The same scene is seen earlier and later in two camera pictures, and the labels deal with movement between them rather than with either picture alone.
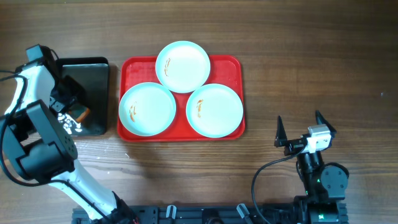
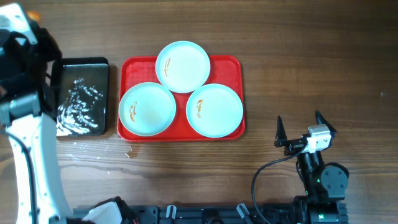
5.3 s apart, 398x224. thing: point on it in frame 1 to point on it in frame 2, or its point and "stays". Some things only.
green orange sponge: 79,112 to 34,15
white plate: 147,109 stays
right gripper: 293,145 stays
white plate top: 183,66 stays
